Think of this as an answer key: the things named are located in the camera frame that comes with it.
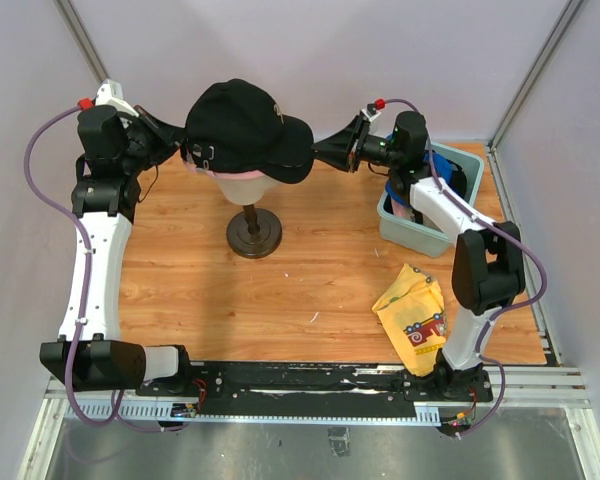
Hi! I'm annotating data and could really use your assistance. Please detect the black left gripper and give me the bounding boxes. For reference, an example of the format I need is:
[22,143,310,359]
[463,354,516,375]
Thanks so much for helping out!
[121,105,187,174]

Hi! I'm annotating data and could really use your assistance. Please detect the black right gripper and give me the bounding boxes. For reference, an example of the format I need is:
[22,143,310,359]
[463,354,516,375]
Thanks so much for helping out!
[311,117,400,175]

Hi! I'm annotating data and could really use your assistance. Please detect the black gold-logo baseball cap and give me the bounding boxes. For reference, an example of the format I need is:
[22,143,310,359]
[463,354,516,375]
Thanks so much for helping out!
[181,79,314,173]

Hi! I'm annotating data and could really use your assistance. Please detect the pink sport baseball cap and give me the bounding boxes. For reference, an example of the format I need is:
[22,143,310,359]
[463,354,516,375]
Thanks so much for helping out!
[180,148,265,180]

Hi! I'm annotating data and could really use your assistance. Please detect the blue cap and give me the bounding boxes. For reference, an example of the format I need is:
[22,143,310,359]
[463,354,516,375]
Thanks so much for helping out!
[385,151,456,207]

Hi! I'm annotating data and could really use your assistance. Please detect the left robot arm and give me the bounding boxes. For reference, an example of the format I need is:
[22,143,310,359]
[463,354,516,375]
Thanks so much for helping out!
[39,105,194,396]

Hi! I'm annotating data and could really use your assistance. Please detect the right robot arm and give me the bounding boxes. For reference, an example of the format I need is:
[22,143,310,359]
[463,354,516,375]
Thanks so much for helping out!
[312,111,525,400]

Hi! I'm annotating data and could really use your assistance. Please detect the pink cap in bin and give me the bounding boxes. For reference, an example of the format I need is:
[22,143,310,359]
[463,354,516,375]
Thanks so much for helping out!
[391,199,414,221]

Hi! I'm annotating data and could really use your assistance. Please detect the cream mannequin head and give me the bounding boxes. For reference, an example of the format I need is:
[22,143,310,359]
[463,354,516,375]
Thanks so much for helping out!
[213,175,281,206]

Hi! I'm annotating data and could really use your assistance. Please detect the light teal plastic bin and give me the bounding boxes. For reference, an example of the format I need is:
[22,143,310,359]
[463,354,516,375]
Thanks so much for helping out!
[377,142,485,258]

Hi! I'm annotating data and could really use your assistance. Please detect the yellow printed cloth hat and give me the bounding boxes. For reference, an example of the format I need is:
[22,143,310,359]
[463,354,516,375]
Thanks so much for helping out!
[372,264,447,377]

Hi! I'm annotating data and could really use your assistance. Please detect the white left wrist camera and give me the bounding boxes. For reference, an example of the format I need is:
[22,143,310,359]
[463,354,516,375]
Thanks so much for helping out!
[77,78,139,117]

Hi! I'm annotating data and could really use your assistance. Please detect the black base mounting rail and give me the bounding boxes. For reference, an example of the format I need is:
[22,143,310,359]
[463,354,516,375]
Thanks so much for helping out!
[136,361,493,404]

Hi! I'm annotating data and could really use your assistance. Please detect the white cable duct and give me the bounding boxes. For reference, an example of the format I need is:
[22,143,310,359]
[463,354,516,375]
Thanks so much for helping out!
[64,399,441,426]

